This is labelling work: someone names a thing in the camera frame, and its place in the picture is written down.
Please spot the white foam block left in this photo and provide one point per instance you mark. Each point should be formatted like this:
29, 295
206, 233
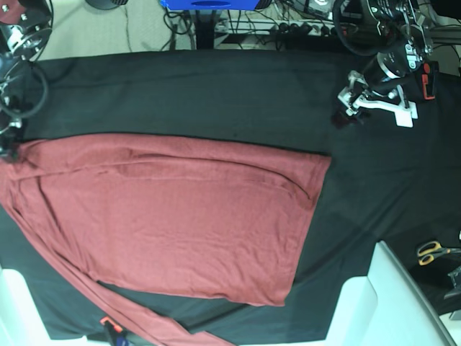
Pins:
20, 322

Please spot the white foam block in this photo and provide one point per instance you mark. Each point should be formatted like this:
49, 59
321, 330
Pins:
385, 307
20, 322

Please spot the red long-sleeve T-shirt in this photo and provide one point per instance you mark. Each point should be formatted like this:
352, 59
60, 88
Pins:
168, 215

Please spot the white foam block right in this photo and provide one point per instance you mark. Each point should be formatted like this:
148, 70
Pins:
385, 307

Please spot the orange and black clamp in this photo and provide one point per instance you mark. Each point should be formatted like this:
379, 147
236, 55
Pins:
429, 75

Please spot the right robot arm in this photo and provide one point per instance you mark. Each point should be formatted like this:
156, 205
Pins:
26, 27

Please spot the blue plastic bin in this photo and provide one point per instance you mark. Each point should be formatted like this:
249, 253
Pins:
178, 5

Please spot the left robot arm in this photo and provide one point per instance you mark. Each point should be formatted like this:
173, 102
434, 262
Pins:
405, 42

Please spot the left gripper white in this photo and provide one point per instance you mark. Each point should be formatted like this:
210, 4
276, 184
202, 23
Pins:
358, 96

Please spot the black table cloth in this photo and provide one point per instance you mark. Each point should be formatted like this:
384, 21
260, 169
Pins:
399, 185

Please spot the black metal bracket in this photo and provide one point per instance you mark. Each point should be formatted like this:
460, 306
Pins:
455, 279

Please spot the yellow-handled scissors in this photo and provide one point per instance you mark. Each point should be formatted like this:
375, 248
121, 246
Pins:
432, 250

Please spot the orange clamp at bottom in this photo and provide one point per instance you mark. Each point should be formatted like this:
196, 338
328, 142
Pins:
111, 324

